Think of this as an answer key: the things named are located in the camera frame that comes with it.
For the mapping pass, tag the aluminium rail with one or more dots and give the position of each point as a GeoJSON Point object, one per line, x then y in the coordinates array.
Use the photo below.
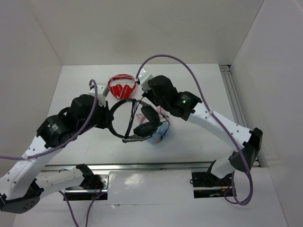
{"type": "Point", "coordinates": [149, 166]}
{"type": "Point", "coordinates": [234, 101]}

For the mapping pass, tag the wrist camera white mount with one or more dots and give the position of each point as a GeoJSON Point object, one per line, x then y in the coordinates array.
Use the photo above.
{"type": "Point", "coordinates": [102, 92]}
{"type": "Point", "coordinates": [143, 79]}

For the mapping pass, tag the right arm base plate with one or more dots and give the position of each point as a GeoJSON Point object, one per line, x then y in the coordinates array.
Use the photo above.
{"type": "Point", "coordinates": [209, 186]}

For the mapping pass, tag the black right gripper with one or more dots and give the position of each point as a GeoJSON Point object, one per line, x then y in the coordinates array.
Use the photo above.
{"type": "Point", "coordinates": [148, 94]}

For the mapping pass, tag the red headphones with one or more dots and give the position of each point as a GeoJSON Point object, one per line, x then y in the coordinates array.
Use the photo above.
{"type": "Point", "coordinates": [122, 91]}

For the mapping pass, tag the pink blue cat-ear headphones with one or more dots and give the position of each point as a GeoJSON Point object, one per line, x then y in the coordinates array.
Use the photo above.
{"type": "Point", "coordinates": [153, 123]}

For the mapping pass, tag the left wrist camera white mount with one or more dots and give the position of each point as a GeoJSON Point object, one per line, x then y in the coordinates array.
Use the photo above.
{"type": "Point", "coordinates": [102, 92]}

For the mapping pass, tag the aluminium front rail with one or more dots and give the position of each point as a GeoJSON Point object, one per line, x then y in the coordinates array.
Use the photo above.
{"type": "Point", "coordinates": [149, 166]}

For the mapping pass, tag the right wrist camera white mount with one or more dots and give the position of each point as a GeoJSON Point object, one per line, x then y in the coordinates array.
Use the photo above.
{"type": "Point", "coordinates": [143, 79]}

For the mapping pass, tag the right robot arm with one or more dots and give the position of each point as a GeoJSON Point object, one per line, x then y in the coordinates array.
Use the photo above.
{"type": "Point", "coordinates": [245, 142]}

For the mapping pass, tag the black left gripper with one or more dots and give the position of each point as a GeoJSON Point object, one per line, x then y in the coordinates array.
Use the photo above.
{"type": "Point", "coordinates": [108, 117]}

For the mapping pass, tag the aluminium right side rail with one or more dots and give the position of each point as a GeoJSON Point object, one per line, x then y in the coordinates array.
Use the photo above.
{"type": "Point", "coordinates": [234, 101]}

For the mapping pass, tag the black headset with microphone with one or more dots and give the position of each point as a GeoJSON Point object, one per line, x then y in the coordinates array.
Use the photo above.
{"type": "Point", "coordinates": [129, 135]}

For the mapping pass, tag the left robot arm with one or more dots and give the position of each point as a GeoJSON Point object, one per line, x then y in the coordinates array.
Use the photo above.
{"type": "Point", "coordinates": [21, 188]}

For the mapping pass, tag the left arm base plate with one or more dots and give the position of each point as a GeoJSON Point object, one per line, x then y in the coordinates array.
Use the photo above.
{"type": "Point", "coordinates": [87, 193]}

